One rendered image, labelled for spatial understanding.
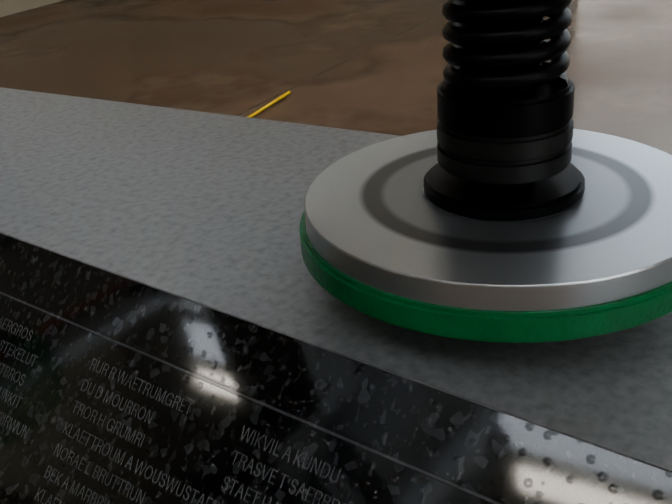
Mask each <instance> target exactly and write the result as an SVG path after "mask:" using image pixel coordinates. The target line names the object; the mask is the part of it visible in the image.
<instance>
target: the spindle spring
mask: <svg viewBox="0 0 672 504"><path fill-rule="evenodd" d="M470 1H473V2H481V1H502V0H449V1H447V2H446V3H445V4H444V5H443V8H442V14H443V15H444V17H445V18H446V19H447V20H449V22H447V23H446V24H445V26H444V28H443V29H442V34H443V37H444V39H445V40H447V41H449V42H450V43H448V44H447V45H446V46H444V49H443V55H442V56H443V57H444V59H445V60H446V61H447V62H448V64H447V65H446V67H445V68H444V70H443V71H442V72H443V77H444V80H445V81H446V82H448V83H449V84H451V85H453V86H455V87H458V88H461V89H466V90H475V91H505V90H516V89H522V88H529V87H533V86H537V85H541V84H544V83H547V82H550V81H552V82H551V85H555V86H568V84H569V79H568V77H567V74H566V72H565V71H566V70H567V69H568V67H569V64H570V57H569V54H568V53H567V52H566V50H567V49H568V47H569V45H570V43H571V36H570V33H569V31H568V30H567V27H569V26H570V25H571V22H572V12H571V10H570V9H569V8H568V6H569V5H570V3H571V1H572V0H535V1H530V2H524V3H517V4H509V5H497V6H470ZM544 16H547V17H550V19H547V20H545V19H543V21H541V22H537V23H533V24H528V25H523V26H516V27H507V28H491V29H475V28H470V24H501V23H512V22H520V21H526V20H532V19H536V18H541V17H544ZM549 38H550V39H551V40H550V41H548V40H546V39H549ZM538 41H542V44H541V45H538V46H534V47H529V48H524V49H517V50H508V51H492V52H477V51H470V47H504V46H514V45H522V44H528V43H534V42H538ZM547 60H551V62H548V61H547ZM540 62H542V63H541V66H538V67H535V68H531V69H526V70H520V71H514V72H503V73H475V72H470V68H477V69H500V68H513V67H520V66H526V65H531V64H536V63H540Z"/></svg>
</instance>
